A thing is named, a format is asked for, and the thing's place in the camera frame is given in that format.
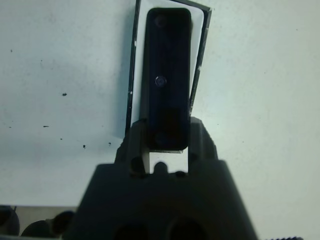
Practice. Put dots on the black box with white insert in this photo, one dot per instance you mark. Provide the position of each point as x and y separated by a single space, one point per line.
198 30

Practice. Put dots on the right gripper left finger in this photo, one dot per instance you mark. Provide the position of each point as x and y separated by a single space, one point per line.
133 150

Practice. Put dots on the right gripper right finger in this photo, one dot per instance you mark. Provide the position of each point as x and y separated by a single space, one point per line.
201 150

